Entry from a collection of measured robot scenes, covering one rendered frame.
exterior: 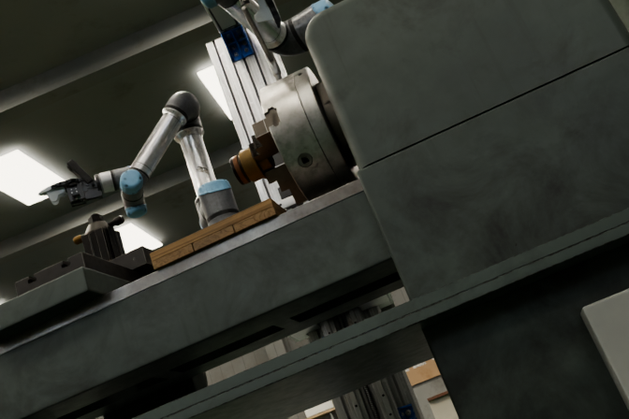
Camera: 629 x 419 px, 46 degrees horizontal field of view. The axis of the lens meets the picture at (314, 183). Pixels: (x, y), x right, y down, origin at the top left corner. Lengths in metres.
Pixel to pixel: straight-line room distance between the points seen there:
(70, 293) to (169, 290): 0.21
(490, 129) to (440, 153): 0.11
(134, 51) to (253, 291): 5.96
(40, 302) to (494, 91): 1.06
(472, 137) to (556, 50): 0.24
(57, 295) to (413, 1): 1.00
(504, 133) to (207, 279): 0.69
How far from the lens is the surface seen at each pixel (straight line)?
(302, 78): 1.72
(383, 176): 1.50
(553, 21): 1.59
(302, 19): 2.34
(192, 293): 1.64
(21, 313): 1.77
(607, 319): 1.34
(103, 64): 7.50
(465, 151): 1.49
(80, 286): 1.70
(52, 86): 7.65
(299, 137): 1.66
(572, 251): 1.35
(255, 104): 2.84
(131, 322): 1.69
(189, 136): 2.82
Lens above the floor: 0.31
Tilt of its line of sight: 22 degrees up
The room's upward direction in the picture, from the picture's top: 21 degrees counter-clockwise
